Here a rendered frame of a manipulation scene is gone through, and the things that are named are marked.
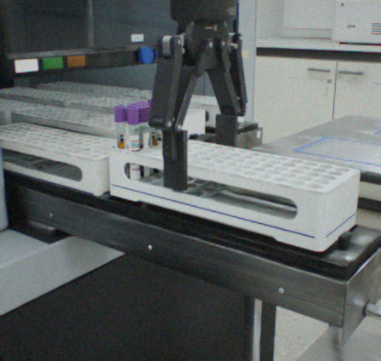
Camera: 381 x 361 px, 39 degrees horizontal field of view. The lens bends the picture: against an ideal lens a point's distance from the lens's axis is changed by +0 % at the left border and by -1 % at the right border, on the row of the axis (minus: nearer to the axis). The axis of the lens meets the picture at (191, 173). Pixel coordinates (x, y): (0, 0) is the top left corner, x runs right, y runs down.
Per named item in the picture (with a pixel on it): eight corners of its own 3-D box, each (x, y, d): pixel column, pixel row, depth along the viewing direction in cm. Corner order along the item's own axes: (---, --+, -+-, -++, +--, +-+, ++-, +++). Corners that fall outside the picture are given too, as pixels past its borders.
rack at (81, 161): (-26, 169, 88) (-32, 132, 87) (24, 156, 96) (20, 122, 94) (99, 205, 71) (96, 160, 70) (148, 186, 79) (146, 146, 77)
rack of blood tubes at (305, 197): (107, 193, 70) (105, 147, 68) (156, 175, 77) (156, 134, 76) (321, 252, 53) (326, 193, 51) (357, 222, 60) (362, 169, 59)
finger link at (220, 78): (190, 42, 63) (196, 35, 63) (217, 115, 70) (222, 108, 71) (218, 42, 61) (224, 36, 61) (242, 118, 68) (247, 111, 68)
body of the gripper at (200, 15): (209, -19, 54) (208, 73, 57) (251, -15, 61) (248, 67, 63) (153, -16, 58) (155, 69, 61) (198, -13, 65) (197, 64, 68)
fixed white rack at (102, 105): (71, 129, 118) (69, 102, 116) (103, 123, 126) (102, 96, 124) (175, 149, 101) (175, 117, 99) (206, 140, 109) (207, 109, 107)
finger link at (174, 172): (188, 129, 59) (184, 130, 59) (187, 190, 61) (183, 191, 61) (167, 126, 61) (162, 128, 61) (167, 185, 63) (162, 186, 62)
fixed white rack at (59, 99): (-12, 115, 136) (-15, 90, 134) (21, 109, 144) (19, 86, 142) (65, 128, 119) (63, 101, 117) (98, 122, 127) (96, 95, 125)
